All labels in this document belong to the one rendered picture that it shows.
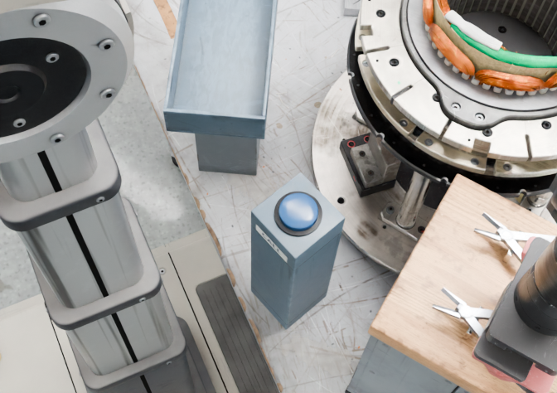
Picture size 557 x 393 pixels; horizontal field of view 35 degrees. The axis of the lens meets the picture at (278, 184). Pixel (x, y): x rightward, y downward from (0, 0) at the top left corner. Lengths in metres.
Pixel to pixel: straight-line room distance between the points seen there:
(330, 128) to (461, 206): 0.37
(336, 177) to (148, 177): 0.96
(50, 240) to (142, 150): 1.30
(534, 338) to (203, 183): 0.60
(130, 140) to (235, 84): 1.17
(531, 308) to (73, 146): 0.39
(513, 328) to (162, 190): 1.43
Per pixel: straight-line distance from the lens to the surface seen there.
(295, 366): 1.12
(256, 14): 1.05
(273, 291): 1.06
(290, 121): 1.25
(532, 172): 0.95
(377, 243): 1.16
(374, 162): 1.17
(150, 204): 2.06
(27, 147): 0.58
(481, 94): 0.93
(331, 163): 1.20
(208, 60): 1.01
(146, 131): 2.15
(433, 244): 0.88
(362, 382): 1.04
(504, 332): 0.74
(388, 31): 0.96
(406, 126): 0.94
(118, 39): 0.52
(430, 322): 0.85
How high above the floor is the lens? 1.87
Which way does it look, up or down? 64 degrees down
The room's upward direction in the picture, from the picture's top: 4 degrees clockwise
